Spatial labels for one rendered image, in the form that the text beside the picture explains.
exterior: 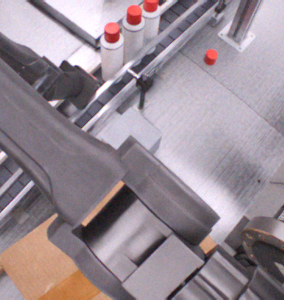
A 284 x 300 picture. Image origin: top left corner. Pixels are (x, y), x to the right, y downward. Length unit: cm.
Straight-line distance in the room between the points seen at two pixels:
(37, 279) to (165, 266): 39
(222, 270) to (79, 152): 13
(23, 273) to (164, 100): 59
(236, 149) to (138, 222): 75
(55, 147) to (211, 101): 81
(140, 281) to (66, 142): 11
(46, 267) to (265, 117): 70
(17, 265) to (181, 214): 41
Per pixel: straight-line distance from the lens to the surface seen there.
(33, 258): 65
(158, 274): 28
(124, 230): 29
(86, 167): 28
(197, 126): 102
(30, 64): 65
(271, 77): 115
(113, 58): 89
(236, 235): 159
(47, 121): 29
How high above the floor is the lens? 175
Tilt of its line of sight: 70 degrees down
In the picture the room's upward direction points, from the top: 9 degrees clockwise
